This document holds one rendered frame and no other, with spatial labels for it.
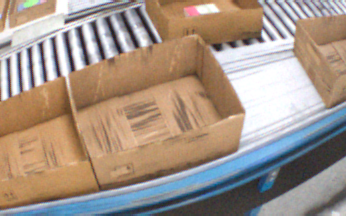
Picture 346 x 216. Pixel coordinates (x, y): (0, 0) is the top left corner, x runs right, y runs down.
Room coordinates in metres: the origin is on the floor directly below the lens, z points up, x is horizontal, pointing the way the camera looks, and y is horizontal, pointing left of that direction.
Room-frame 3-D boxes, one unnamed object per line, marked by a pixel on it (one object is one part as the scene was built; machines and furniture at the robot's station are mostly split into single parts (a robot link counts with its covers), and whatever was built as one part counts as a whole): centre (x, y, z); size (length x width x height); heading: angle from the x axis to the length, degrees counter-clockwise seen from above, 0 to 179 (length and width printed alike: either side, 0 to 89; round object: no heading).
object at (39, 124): (0.66, 0.43, 0.96); 0.39 x 0.29 x 0.17; 111
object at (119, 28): (1.25, 0.15, 0.72); 0.52 x 0.05 x 0.05; 21
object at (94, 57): (1.20, 0.27, 0.72); 0.52 x 0.05 x 0.05; 21
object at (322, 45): (1.08, -0.66, 0.97); 0.39 x 0.29 x 0.17; 111
